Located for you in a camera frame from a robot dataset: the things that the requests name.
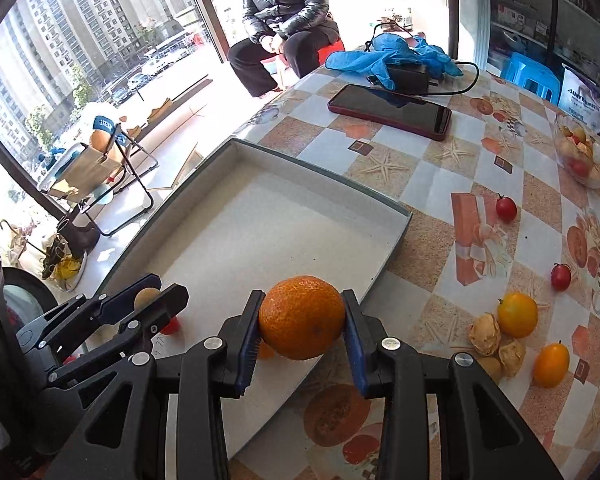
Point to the large yellow tomato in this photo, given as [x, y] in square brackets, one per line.
[517, 315]

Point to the walnut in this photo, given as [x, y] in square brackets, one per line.
[512, 356]
[485, 337]

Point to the blue plastic bag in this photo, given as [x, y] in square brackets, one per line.
[360, 62]

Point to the brown kiwi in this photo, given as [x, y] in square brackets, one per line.
[489, 369]
[145, 299]

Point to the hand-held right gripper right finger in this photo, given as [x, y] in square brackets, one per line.
[355, 345]

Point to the glass door cabinet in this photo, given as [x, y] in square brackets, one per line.
[530, 5]

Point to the blue plastic stool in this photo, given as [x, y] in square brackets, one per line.
[525, 67]

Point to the black charger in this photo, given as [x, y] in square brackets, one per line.
[407, 80]

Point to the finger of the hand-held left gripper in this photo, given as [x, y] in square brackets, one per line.
[125, 297]
[170, 305]

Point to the red cherry tomato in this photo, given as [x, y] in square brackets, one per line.
[171, 327]
[506, 208]
[561, 277]

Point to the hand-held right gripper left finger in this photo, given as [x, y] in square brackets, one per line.
[247, 345]

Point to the orange mandarin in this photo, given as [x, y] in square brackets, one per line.
[302, 317]

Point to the white printed bag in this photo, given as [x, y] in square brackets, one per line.
[582, 95]

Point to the folding chair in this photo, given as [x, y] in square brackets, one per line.
[87, 165]

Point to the red stool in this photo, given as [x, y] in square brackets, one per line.
[330, 52]

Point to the grey shallow box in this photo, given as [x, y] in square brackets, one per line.
[280, 220]

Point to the small yellow tomato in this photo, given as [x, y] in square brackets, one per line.
[551, 365]

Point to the dark red smartphone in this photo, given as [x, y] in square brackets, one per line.
[390, 110]

